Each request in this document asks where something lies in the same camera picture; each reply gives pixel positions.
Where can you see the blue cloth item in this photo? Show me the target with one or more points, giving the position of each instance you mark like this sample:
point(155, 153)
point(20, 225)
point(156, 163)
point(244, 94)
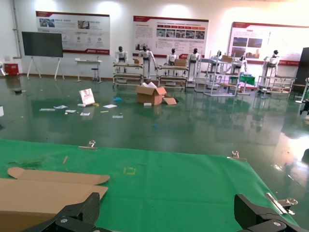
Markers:
point(117, 99)

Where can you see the white foam block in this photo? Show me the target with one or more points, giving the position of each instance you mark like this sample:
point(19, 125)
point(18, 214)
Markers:
point(147, 104)

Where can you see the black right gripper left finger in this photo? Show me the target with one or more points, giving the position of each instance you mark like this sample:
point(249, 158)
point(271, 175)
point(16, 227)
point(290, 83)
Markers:
point(72, 217)

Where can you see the white red paper bag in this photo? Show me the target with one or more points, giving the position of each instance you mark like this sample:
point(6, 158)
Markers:
point(86, 96)

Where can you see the green table cloth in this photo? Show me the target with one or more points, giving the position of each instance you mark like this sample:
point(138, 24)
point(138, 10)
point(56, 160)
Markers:
point(169, 193)

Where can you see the white black humanoid robot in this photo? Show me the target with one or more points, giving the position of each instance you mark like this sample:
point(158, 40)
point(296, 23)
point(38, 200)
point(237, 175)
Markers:
point(241, 62)
point(172, 58)
point(145, 60)
point(193, 60)
point(121, 56)
point(273, 61)

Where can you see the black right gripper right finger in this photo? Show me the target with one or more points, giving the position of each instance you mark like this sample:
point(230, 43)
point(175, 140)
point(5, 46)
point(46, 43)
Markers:
point(256, 220)

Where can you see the table with green cover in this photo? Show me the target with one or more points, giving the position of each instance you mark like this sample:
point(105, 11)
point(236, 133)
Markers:
point(247, 79)

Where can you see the white desk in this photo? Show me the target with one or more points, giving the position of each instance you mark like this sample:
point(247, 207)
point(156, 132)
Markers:
point(88, 61)

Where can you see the black stool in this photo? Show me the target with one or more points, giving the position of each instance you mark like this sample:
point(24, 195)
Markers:
point(94, 69)

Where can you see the red floor cabinet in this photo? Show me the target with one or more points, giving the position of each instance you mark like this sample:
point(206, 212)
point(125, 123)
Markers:
point(11, 70)

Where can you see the small wooden stick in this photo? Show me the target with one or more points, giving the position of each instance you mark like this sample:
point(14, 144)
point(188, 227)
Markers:
point(65, 160)

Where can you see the small carton on workbench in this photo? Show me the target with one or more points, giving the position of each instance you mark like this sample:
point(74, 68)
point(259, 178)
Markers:
point(136, 61)
point(227, 58)
point(180, 62)

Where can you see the white paper sheet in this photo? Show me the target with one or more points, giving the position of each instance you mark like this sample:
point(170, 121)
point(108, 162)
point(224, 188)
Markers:
point(85, 113)
point(47, 109)
point(117, 116)
point(110, 106)
point(70, 111)
point(60, 106)

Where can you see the crumpled clear plastic scrap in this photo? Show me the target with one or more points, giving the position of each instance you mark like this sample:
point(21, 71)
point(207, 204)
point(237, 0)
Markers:
point(29, 164)

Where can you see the large open floor carton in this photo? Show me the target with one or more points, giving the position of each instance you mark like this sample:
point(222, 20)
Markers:
point(149, 96)

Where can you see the empty open cardboard box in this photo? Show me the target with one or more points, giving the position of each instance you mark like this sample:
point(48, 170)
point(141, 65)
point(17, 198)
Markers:
point(36, 193)

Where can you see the red white wall poster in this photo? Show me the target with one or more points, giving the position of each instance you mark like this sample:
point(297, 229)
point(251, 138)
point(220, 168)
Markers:
point(72, 26)
point(169, 26)
point(265, 36)

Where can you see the dark screen on stand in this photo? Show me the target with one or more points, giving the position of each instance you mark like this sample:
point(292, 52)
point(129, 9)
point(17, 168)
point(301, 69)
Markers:
point(42, 44)

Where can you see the silver binder clip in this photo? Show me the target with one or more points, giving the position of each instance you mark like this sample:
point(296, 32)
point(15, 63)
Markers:
point(239, 158)
point(277, 205)
point(88, 148)

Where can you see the small blue scrap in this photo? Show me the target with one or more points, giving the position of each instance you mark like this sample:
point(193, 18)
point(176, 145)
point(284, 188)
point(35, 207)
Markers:
point(155, 126)

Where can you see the flat cardboard piece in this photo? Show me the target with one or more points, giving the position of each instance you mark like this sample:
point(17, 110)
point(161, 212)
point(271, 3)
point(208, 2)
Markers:
point(170, 100)

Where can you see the black standing panel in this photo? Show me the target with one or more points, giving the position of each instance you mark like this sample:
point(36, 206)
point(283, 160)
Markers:
point(303, 65)

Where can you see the small white box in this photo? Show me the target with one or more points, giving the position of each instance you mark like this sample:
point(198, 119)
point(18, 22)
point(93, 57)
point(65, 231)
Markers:
point(81, 105)

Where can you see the white tube frame workbench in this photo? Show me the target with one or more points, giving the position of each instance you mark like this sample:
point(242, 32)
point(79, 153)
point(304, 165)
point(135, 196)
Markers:
point(277, 77)
point(128, 75)
point(172, 77)

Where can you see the grey metal shelving rack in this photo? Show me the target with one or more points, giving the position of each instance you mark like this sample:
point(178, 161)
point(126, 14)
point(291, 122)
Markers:
point(212, 60)

